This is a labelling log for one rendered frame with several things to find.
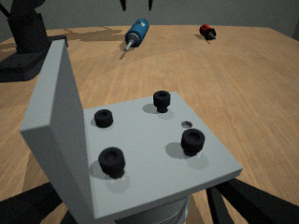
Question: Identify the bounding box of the black socket-head screw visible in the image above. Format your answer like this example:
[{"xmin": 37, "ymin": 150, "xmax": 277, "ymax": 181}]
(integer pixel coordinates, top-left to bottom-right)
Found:
[
  {"xmin": 180, "ymin": 129, "xmax": 205, "ymax": 157},
  {"xmin": 98, "ymin": 147, "xmax": 125, "ymax": 179},
  {"xmin": 94, "ymin": 109, "xmax": 113, "ymax": 128},
  {"xmin": 153, "ymin": 91, "xmax": 170, "ymax": 114}
]

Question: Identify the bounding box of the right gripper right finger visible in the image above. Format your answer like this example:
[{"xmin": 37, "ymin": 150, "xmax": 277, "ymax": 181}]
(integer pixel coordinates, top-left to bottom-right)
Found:
[{"xmin": 206, "ymin": 178, "xmax": 299, "ymax": 224}]

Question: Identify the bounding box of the red screwdriver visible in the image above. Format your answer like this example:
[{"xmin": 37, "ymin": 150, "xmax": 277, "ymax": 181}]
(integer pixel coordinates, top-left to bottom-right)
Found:
[{"xmin": 199, "ymin": 24, "xmax": 216, "ymax": 40}]

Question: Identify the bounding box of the blue electric screwdriver barrel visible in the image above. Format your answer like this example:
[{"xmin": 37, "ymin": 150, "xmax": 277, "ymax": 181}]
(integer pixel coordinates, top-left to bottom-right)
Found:
[{"xmin": 125, "ymin": 19, "xmax": 150, "ymax": 51}]

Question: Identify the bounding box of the dark grey cylinder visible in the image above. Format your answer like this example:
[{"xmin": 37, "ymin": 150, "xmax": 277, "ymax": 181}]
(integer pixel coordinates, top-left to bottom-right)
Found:
[{"xmin": 109, "ymin": 195, "xmax": 190, "ymax": 224}]

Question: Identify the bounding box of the grey l-shaped metal bracket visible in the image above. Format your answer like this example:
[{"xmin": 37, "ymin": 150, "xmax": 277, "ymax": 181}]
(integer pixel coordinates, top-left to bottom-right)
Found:
[{"xmin": 19, "ymin": 39, "xmax": 243, "ymax": 224}]

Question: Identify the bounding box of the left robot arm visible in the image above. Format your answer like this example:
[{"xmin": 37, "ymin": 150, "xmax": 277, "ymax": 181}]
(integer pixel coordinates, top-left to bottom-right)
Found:
[{"xmin": 0, "ymin": 0, "xmax": 67, "ymax": 74}]

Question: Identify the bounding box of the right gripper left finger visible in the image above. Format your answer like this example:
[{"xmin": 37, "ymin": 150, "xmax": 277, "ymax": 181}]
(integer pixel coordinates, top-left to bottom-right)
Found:
[{"xmin": 0, "ymin": 182, "xmax": 78, "ymax": 224}]

